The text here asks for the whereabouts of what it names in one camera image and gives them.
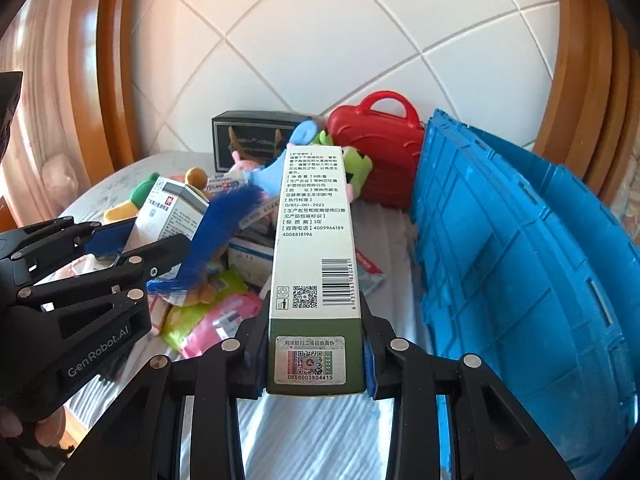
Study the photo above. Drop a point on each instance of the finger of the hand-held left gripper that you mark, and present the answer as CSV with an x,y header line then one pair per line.
x,y
165,252
107,237

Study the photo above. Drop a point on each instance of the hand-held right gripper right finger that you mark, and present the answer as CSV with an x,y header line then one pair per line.
x,y
371,367

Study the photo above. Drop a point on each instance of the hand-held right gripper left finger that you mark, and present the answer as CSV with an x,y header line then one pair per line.
x,y
250,360

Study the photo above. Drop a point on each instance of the blue white grey carton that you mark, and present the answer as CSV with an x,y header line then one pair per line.
x,y
170,210

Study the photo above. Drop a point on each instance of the long white green carton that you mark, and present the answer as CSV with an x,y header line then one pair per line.
x,y
315,235

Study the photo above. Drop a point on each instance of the blue plastic crate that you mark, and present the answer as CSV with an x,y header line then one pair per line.
x,y
500,260

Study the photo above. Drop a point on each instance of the person's left hand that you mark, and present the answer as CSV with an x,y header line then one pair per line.
x,y
50,432

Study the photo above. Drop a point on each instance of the blue fuzzy duster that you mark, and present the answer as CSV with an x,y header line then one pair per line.
x,y
220,230

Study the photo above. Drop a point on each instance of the yellow green packet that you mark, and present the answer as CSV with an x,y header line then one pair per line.
x,y
200,320

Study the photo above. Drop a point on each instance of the brown bear plush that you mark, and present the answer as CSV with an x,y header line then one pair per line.
x,y
196,177

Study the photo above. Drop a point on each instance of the pile of medicine boxes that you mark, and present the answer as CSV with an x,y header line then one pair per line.
x,y
250,260

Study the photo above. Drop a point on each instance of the white blue printed packet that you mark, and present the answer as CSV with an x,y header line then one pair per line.
x,y
225,183

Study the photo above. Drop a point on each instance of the teal red wipes packet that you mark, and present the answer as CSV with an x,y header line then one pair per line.
x,y
370,275

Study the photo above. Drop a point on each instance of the small pink pig plush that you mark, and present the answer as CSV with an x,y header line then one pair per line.
x,y
242,161

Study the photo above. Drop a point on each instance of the pink curtain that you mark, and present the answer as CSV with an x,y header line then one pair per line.
x,y
45,110

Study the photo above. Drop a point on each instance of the wooden headboard pillar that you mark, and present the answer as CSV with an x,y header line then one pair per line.
x,y
575,110
100,85

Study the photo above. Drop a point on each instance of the black gift box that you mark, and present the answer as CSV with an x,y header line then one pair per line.
x,y
250,125

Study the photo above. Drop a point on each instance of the light blue plush toy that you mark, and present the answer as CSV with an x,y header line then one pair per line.
x,y
300,135

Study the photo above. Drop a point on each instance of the green big-eyed plush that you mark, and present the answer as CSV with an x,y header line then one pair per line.
x,y
357,165

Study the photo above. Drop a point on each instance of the red toy suitcase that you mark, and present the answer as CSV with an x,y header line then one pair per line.
x,y
385,155

